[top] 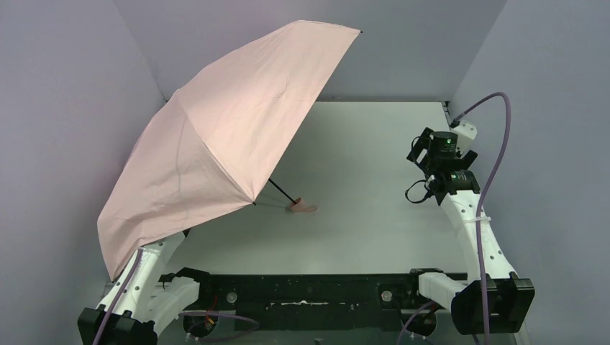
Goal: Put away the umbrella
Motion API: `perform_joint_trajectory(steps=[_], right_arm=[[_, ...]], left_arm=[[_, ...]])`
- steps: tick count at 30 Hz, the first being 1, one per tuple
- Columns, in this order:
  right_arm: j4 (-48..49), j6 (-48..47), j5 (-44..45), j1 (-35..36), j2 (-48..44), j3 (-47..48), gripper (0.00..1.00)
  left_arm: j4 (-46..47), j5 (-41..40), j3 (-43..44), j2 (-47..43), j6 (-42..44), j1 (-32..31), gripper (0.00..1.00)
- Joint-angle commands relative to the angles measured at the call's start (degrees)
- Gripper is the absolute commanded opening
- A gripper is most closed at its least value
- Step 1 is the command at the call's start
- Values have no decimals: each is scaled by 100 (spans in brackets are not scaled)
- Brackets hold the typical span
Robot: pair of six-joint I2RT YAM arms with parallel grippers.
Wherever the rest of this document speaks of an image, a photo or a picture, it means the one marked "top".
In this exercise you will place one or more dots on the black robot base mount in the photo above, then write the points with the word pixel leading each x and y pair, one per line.
pixel 246 306

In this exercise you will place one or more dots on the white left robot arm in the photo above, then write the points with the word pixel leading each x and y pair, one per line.
pixel 135 311

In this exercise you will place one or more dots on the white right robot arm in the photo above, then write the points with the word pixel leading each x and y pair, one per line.
pixel 493 299

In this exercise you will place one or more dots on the pink folding umbrella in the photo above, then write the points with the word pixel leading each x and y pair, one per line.
pixel 211 148

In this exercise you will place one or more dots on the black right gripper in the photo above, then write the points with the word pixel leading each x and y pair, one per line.
pixel 419 149

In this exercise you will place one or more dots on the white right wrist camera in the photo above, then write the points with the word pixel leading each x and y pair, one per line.
pixel 466 134

